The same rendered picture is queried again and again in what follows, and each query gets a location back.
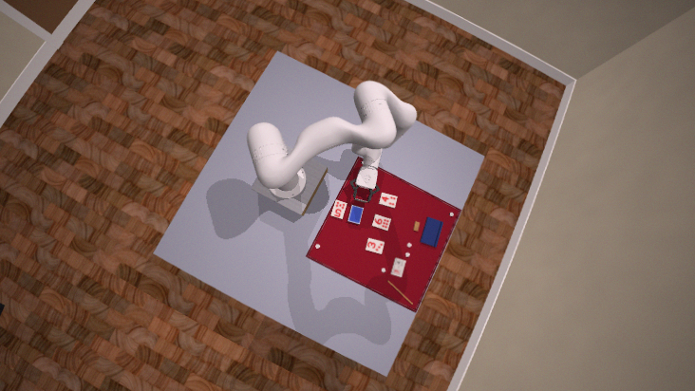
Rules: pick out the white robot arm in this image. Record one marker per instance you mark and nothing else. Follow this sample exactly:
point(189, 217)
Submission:
point(276, 168)

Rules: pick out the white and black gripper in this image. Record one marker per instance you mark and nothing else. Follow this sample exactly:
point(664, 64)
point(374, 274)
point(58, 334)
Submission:
point(367, 177)

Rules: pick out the dark blue notebook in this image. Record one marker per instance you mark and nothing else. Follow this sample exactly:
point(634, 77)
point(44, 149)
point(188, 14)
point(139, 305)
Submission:
point(431, 232)

